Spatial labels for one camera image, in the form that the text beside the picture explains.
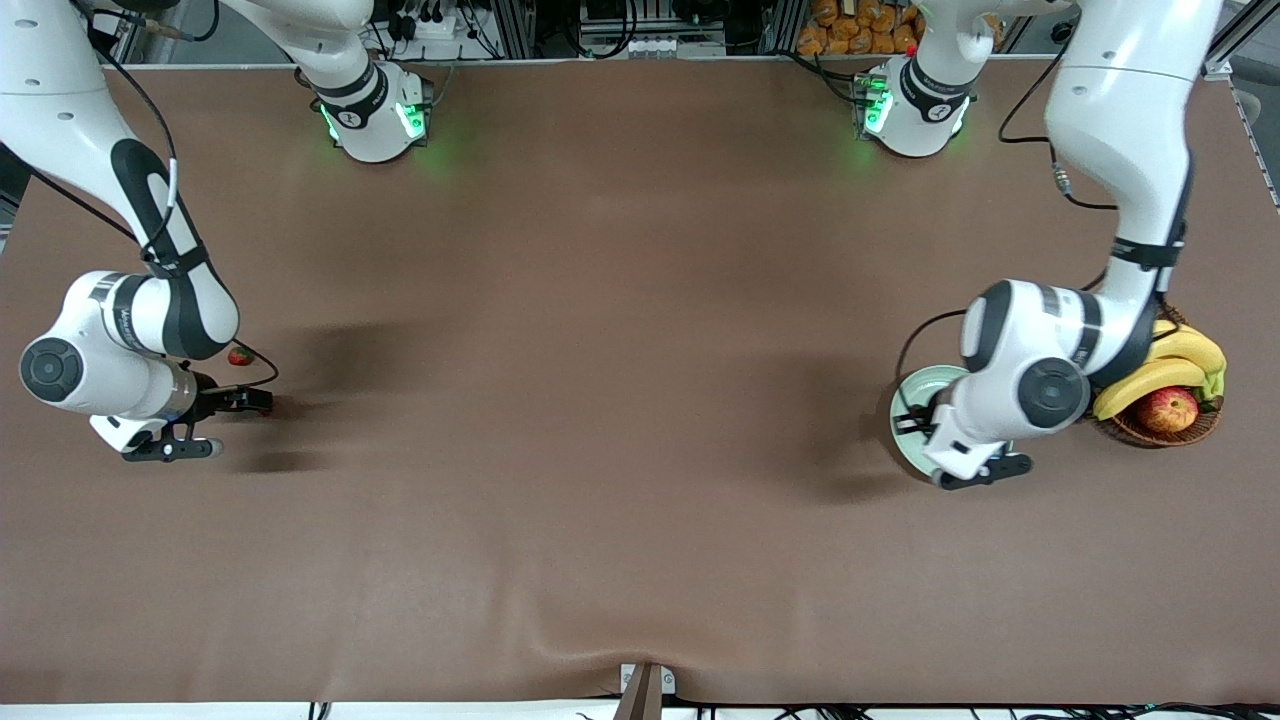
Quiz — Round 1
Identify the pale green round plate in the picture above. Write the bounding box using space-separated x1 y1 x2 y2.
889 365 1014 483

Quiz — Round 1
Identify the red yellow apple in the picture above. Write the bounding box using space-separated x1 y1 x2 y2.
1137 387 1200 434

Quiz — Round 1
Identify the yellow banana bunch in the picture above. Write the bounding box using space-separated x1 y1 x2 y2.
1092 318 1228 422

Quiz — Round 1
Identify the brown wicker basket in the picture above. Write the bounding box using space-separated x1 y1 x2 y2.
1085 300 1223 448

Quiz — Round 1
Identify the brown table mat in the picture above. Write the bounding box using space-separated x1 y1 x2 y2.
0 60 1280 707

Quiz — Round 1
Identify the white power strip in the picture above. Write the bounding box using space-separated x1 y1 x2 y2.
393 8 463 43

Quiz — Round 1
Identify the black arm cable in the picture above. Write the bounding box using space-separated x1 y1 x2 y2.
0 0 282 392
895 20 1187 417

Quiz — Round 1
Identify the metal clamp bracket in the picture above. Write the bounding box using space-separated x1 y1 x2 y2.
612 662 677 720

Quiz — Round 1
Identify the aluminium frame post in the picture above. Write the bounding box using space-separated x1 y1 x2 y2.
1213 0 1280 81
490 0 537 59
763 0 807 57

